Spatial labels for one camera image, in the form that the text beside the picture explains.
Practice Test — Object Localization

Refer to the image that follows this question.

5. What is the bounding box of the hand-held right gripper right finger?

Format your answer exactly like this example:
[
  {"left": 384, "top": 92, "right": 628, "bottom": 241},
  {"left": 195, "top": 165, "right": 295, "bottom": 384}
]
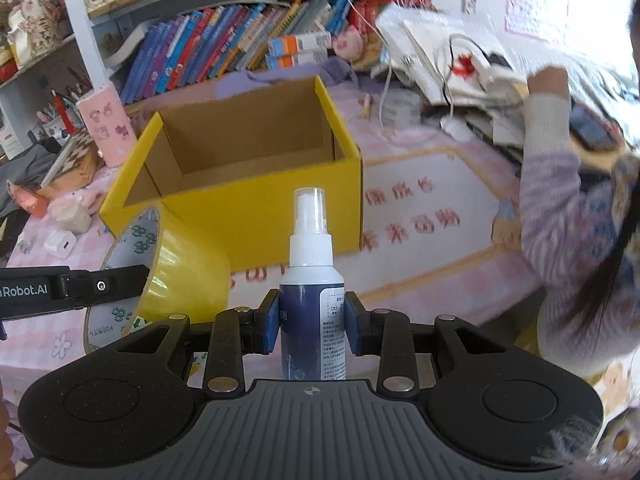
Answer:
[{"left": 345, "top": 291, "right": 506, "bottom": 395}]

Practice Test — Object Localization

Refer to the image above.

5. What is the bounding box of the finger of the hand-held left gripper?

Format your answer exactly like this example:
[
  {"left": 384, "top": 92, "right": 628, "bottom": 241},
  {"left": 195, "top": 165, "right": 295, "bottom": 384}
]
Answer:
[{"left": 55, "top": 265, "right": 152, "bottom": 311}]

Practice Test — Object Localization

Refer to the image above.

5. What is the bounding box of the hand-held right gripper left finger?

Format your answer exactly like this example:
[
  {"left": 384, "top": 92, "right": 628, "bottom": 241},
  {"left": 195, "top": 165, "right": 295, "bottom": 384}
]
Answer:
[{"left": 117, "top": 289, "right": 281, "bottom": 395}]

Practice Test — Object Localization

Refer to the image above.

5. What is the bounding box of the white charger plug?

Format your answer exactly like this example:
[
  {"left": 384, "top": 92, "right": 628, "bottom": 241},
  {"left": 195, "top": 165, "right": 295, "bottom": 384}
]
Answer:
[{"left": 44, "top": 230, "right": 76, "bottom": 261}]

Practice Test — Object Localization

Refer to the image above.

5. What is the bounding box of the white rectangular block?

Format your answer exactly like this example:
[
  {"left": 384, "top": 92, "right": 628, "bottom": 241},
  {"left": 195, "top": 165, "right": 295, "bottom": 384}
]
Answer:
[{"left": 54, "top": 205, "right": 91, "bottom": 233}]

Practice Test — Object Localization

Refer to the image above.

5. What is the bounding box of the white and blue spray bottle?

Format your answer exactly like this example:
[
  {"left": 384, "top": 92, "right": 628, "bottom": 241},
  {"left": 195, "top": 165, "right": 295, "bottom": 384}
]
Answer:
[{"left": 278, "top": 187, "right": 347, "bottom": 382}]

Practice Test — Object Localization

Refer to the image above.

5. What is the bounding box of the yellow tape roll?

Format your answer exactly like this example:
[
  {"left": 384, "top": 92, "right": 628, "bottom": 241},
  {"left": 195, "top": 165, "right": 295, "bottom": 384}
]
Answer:
[{"left": 82, "top": 205, "right": 232, "bottom": 356}]

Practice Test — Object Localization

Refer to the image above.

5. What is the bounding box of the yellow cardboard box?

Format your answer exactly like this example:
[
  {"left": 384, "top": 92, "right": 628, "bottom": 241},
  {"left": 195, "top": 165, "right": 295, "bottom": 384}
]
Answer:
[{"left": 98, "top": 76, "right": 364, "bottom": 273}]

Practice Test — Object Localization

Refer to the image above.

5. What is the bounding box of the pink checkered desktop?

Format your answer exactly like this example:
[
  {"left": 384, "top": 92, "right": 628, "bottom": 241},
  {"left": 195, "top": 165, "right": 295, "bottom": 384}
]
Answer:
[{"left": 0, "top": 77, "right": 551, "bottom": 376}]

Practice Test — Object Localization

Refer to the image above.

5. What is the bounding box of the orange pink bottle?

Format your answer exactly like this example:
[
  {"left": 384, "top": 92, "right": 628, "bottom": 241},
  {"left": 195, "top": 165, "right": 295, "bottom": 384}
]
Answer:
[{"left": 7, "top": 182, "right": 51, "bottom": 218}]

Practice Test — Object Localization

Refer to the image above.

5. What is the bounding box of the white and pink desk mat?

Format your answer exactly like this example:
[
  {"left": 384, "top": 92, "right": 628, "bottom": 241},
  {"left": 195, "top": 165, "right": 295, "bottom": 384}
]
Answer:
[{"left": 230, "top": 145, "right": 546, "bottom": 328}]

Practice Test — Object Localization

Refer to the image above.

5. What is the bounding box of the grey cloth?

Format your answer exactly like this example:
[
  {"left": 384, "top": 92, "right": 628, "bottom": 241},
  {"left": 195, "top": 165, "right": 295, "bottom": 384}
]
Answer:
[{"left": 0, "top": 137, "right": 63, "bottom": 216}]

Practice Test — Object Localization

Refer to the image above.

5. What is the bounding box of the wooden chessboard box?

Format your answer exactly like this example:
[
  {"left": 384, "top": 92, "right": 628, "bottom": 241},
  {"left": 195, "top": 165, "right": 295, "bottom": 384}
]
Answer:
[{"left": 37, "top": 130, "right": 106, "bottom": 196}]

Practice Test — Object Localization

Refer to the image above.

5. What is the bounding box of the pink sticker canister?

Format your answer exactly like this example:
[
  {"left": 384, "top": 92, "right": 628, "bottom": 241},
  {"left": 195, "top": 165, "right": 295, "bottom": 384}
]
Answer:
[{"left": 76, "top": 82, "right": 138, "bottom": 167}]

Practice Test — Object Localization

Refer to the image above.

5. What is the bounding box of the bunch of pens and pencils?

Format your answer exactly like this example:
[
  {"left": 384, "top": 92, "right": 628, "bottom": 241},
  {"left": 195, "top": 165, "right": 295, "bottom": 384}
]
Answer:
[{"left": 37, "top": 87, "right": 86, "bottom": 136}]

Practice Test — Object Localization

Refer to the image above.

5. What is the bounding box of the mauve cloth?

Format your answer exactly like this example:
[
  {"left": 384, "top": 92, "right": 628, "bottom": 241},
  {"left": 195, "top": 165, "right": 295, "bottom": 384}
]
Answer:
[{"left": 125, "top": 72, "right": 281, "bottom": 121}]

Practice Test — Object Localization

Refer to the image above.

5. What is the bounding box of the purple cloth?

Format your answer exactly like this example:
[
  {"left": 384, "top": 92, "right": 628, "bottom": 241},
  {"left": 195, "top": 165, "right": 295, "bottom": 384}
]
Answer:
[{"left": 245, "top": 57, "right": 361, "bottom": 93}]

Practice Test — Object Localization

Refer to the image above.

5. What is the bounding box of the row of colourful books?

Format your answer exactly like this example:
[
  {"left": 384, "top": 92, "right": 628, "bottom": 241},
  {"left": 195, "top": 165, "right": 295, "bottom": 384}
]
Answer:
[{"left": 120, "top": 0, "right": 361, "bottom": 106}]

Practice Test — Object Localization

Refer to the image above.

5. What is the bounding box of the white plush toy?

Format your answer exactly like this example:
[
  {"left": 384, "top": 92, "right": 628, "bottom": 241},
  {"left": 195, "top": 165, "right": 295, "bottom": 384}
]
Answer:
[{"left": 7, "top": 0, "right": 63, "bottom": 66}]

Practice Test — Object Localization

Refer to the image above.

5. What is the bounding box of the orange and white carton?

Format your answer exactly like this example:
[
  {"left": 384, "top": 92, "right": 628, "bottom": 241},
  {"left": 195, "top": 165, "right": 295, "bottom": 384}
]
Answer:
[
  {"left": 265, "top": 49, "right": 328, "bottom": 71},
  {"left": 266, "top": 31, "right": 333, "bottom": 56}
]

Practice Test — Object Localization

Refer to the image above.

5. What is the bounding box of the white shelf unit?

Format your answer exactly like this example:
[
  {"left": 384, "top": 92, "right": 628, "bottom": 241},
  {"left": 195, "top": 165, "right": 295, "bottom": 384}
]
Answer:
[{"left": 0, "top": 0, "right": 466, "bottom": 146}]

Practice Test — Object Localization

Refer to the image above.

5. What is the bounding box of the pink pig plush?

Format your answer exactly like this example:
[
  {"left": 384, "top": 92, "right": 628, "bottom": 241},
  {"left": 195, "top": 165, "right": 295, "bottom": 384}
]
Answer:
[{"left": 332, "top": 25, "right": 366, "bottom": 58}]

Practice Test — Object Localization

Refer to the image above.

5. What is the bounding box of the white canvas tote bag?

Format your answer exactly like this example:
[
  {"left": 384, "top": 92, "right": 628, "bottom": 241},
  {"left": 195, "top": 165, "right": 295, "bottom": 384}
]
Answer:
[{"left": 405, "top": 15, "right": 528, "bottom": 106}]

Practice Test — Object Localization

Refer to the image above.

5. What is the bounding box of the fuzzy clothing with button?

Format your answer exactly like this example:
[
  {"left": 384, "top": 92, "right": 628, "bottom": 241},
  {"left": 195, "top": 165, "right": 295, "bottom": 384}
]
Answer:
[{"left": 530, "top": 410, "right": 640, "bottom": 480}]

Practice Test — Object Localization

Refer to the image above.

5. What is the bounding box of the white quilted bag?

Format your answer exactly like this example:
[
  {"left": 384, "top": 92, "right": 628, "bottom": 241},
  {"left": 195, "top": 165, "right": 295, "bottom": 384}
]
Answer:
[{"left": 375, "top": 2, "right": 451, "bottom": 86}]

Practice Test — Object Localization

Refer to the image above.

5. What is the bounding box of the white wired mouse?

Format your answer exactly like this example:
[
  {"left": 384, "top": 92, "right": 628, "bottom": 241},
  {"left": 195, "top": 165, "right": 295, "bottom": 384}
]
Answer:
[{"left": 440, "top": 116, "right": 473, "bottom": 142}]

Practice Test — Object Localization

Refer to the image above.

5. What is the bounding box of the white cable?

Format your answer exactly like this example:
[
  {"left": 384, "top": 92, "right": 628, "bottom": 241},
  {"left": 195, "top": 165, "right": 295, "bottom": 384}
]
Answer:
[{"left": 330, "top": 0, "right": 396, "bottom": 136}]

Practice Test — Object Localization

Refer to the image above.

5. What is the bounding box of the wall poster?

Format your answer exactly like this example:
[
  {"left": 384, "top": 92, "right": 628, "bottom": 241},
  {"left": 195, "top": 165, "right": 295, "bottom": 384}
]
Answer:
[{"left": 505, "top": 0, "right": 571, "bottom": 41}]

